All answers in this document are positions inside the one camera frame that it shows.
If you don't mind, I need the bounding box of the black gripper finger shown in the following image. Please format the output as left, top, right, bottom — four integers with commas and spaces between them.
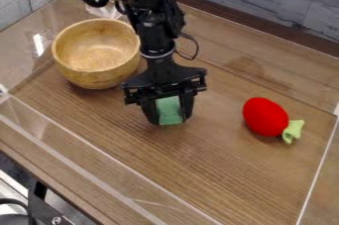
180, 92, 195, 121
140, 99, 159, 125

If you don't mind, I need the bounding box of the red plush strawberry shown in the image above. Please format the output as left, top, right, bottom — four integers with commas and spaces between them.
243, 97, 306, 144

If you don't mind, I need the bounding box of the brown wooden bowl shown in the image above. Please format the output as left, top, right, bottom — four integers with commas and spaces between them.
52, 19, 140, 89

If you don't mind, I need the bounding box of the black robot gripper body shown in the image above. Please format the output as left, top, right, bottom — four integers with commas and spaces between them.
122, 53, 207, 105

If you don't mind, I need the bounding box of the black cable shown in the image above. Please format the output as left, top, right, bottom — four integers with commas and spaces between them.
174, 32, 200, 61

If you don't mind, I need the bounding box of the black table leg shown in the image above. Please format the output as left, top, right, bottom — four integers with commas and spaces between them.
28, 180, 48, 212

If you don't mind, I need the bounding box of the clear acrylic corner bracket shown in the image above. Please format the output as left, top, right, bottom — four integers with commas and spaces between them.
84, 1, 122, 20

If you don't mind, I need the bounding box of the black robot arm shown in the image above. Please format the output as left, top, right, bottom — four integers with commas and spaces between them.
83, 0, 207, 126

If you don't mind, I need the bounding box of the clear acrylic tray wall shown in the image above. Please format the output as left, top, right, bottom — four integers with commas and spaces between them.
0, 87, 223, 225

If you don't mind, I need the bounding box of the green rectangular block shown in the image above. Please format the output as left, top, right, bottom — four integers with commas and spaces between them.
156, 96, 183, 126

